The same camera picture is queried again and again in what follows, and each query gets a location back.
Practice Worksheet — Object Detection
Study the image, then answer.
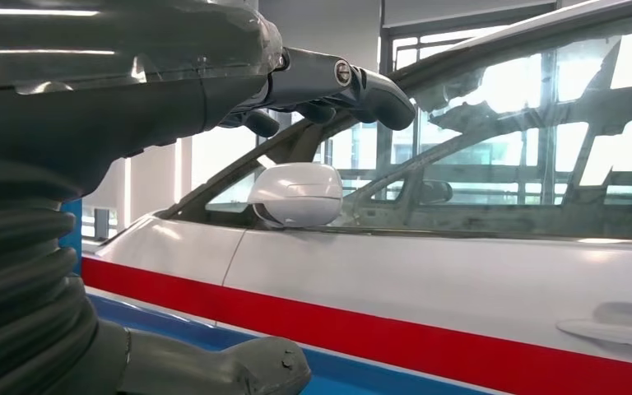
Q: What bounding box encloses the white car side mirror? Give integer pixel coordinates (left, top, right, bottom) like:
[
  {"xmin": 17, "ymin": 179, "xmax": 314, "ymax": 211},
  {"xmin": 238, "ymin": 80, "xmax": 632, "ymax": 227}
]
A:
[{"xmin": 248, "ymin": 162, "xmax": 344, "ymax": 229}]

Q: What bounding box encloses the dark car side mirror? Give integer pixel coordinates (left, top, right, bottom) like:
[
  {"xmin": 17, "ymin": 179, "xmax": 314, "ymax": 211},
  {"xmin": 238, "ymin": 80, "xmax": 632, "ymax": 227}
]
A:
[{"xmin": 418, "ymin": 179, "xmax": 454, "ymax": 206}]

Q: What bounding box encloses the white car with red stripe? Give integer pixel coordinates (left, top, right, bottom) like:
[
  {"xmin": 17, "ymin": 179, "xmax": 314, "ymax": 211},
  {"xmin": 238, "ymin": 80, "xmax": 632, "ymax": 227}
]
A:
[{"xmin": 81, "ymin": 0, "xmax": 632, "ymax": 395}]

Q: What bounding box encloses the white car door handle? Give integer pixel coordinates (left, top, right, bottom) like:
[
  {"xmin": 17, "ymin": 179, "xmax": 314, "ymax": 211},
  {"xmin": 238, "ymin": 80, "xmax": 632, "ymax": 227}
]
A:
[{"xmin": 555, "ymin": 302, "xmax": 632, "ymax": 353}]

